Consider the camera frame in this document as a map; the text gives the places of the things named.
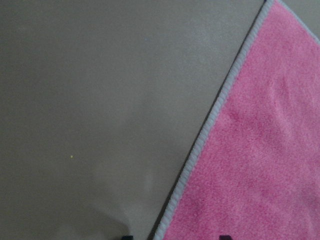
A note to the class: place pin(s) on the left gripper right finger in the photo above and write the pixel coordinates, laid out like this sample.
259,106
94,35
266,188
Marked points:
225,237

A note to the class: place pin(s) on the brown paper table mat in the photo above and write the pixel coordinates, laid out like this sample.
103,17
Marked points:
101,103

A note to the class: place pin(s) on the pink towel with grey edge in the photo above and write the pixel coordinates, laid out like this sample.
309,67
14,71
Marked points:
254,170

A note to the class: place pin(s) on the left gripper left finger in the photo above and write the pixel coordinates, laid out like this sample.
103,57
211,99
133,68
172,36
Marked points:
127,237

